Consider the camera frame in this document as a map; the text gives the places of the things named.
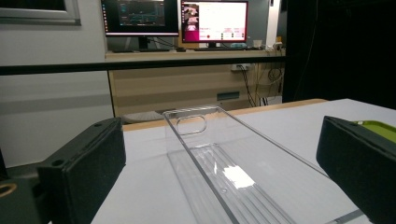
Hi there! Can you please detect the grey window frame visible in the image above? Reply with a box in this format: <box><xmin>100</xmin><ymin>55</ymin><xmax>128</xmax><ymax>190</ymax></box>
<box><xmin>0</xmin><ymin>0</ymin><xmax>82</xmax><ymax>26</ymax></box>

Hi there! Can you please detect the round white stool seat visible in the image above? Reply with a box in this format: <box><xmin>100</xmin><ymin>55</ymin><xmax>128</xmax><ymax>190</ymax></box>
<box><xmin>121</xmin><ymin>110</ymin><xmax>165</xmax><ymax>124</ymax></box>

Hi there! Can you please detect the monitor with dark screen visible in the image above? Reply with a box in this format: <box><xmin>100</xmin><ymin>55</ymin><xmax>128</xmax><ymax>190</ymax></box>
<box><xmin>100</xmin><ymin>0</ymin><xmax>180</xmax><ymax>52</ymax></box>

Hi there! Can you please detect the long black frame bar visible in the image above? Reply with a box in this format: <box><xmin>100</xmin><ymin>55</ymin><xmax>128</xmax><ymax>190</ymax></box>
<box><xmin>0</xmin><ymin>55</ymin><xmax>286</xmax><ymax>77</ymax></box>

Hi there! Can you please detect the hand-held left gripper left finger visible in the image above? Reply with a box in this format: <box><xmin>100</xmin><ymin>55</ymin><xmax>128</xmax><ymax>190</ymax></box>
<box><xmin>36</xmin><ymin>117</ymin><xmax>127</xmax><ymax>224</ymax></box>

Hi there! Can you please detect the white power strip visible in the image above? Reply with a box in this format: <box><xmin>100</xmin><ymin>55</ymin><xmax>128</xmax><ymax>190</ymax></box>
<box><xmin>230</xmin><ymin>63</ymin><xmax>252</xmax><ymax>72</ymax></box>

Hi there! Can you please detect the black keyboard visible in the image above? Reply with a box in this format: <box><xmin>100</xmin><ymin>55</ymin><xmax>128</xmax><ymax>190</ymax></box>
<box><xmin>193</xmin><ymin>46</ymin><xmax>232</xmax><ymax>52</ymax></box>

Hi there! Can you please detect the bundle of cables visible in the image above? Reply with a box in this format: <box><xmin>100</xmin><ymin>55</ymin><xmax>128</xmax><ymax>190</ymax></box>
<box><xmin>237</xmin><ymin>63</ymin><xmax>285</xmax><ymax>107</ymax></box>

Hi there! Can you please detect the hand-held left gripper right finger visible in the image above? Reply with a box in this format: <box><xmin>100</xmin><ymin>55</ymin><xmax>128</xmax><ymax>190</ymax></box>
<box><xmin>315</xmin><ymin>115</ymin><xmax>396</xmax><ymax>224</ymax></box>

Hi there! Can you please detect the monitor with bright screen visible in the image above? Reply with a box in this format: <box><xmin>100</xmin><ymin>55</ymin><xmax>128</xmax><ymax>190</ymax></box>
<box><xmin>180</xmin><ymin>0</ymin><xmax>249</xmax><ymax>49</ymax></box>

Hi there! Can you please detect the clear plastic tray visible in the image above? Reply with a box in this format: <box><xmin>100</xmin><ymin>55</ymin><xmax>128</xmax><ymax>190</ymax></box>
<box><xmin>162</xmin><ymin>105</ymin><xmax>365</xmax><ymax>224</ymax></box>

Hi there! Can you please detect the black curtain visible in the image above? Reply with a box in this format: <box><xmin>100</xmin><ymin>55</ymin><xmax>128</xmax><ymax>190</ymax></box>
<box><xmin>281</xmin><ymin>0</ymin><xmax>396</xmax><ymax>110</ymax></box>

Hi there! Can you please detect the green phone case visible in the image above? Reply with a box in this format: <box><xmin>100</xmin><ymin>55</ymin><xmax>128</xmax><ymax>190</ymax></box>
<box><xmin>353</xmin><ymin>119</ymin><xmax>396</xmax><ymax>144</ymax></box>

